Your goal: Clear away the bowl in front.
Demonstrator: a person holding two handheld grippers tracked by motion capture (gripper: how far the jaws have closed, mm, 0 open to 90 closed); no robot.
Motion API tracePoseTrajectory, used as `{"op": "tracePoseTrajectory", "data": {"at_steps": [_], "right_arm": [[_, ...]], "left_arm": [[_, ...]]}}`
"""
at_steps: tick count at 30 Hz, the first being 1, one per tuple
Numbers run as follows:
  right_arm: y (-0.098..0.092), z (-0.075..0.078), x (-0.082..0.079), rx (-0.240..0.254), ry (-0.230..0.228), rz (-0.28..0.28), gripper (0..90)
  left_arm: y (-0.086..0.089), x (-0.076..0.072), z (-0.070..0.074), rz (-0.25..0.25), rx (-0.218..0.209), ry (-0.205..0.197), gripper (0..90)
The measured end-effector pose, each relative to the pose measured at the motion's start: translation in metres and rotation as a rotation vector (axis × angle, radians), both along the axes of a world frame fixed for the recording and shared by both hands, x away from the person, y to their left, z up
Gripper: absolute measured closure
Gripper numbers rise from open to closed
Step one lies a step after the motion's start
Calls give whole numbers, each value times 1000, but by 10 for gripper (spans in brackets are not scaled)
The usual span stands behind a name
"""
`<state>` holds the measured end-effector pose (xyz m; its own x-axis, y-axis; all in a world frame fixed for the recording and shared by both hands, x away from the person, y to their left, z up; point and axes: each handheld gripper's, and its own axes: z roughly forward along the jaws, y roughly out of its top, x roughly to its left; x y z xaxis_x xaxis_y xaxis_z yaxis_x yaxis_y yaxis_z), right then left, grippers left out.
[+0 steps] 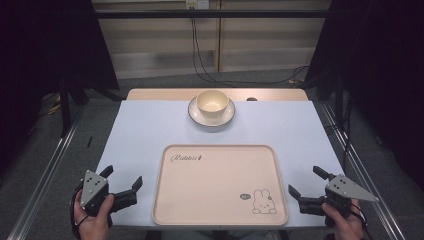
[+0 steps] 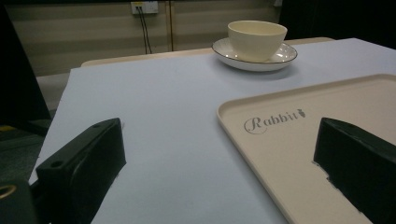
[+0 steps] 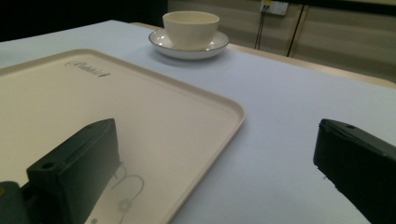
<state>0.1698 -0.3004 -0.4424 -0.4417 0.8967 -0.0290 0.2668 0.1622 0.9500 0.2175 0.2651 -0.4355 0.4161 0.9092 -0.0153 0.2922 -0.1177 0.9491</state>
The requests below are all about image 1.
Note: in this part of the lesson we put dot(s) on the black horizontal bar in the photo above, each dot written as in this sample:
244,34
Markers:
233,14

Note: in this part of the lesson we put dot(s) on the white plate with dark rim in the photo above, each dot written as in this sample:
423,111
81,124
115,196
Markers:
200,119

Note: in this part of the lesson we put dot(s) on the cream bowl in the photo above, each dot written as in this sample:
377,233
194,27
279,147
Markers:
212,103

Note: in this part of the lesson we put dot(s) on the wooden table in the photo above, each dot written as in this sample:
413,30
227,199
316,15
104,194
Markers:
273,94

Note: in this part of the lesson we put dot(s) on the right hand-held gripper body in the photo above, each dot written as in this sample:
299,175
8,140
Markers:
340,195

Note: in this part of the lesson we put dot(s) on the black curtain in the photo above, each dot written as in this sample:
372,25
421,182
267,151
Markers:
40,50
383,66

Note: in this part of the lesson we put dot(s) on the white wall socket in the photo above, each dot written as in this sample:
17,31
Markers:
197,3

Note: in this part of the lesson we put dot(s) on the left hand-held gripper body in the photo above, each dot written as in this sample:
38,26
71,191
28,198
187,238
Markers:
94,189

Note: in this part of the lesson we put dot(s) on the metal floor rail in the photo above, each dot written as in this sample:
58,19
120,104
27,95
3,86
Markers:
363,166
50,166

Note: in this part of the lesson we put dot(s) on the beige tray with rabbit print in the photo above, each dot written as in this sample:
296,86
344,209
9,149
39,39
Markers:
216,190

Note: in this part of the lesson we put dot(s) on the person's left hand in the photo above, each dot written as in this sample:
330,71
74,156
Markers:
94,221

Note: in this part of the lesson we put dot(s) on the person's right hand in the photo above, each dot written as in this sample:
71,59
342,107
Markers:
343,225

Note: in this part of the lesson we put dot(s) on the pale blue table mat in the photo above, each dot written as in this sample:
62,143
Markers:
143,133

